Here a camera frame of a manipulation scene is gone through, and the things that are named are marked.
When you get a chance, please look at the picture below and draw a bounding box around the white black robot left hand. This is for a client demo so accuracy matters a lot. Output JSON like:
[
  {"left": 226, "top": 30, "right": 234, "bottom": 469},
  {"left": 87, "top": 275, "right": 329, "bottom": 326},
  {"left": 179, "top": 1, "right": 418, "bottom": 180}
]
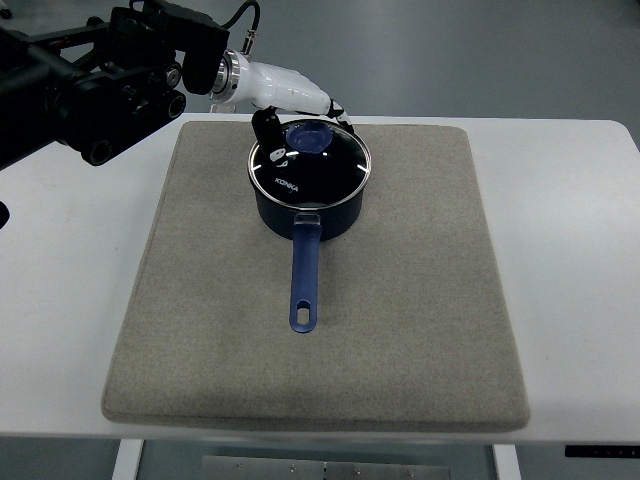
[{"left": 210, "top": 50, "right": 354, "bottom": 162}]

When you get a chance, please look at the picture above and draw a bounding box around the glass pot lid blue knob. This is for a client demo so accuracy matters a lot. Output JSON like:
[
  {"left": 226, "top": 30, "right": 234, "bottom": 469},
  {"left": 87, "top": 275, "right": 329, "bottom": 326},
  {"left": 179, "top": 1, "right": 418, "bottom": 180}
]
[{"left": 248, "top": 119, "right": 371, "bottom": 210}]

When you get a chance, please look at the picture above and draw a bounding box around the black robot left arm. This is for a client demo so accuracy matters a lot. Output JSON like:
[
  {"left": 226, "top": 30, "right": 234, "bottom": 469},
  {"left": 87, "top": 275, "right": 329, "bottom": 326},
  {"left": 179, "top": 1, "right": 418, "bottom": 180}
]
[{"left": 1, "top": 1, "right": 260, "bottom": 168}]

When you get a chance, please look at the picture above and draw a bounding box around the beige fabric mat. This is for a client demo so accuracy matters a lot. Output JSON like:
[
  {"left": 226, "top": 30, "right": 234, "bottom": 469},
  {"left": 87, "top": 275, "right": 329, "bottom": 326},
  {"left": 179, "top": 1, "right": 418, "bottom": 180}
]
[{"left": 102, "top": 121, "right": 530, "bottom": 433}]

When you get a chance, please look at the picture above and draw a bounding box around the metal plate under table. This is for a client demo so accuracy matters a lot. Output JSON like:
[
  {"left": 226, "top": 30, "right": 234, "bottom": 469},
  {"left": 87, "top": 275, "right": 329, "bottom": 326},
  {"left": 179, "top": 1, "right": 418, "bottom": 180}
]
[{"left": 200, "top": 456, "right": 451, "bottom": 480}]

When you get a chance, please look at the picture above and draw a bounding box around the black table control panel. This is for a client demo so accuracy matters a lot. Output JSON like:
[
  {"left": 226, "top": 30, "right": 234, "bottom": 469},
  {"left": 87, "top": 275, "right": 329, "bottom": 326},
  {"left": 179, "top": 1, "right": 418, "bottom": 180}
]
[{"left": 564, "top": 445, "right": 640, "bottom": 459}]

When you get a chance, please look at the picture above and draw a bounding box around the dark blue saucepan blue handle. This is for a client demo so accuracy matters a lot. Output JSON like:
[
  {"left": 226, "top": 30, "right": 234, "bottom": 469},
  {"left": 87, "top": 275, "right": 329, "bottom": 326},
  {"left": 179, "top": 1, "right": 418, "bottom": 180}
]
[{"left": 254, "top": 187, "right": 364, "bottom": 334}]

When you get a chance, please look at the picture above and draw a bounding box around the white table leg frame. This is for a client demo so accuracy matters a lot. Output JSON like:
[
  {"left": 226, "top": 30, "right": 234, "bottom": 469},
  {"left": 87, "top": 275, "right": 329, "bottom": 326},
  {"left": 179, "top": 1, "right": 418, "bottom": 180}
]
[{"left": 111, "top": 439, "right": 144, "bottom": 480}]

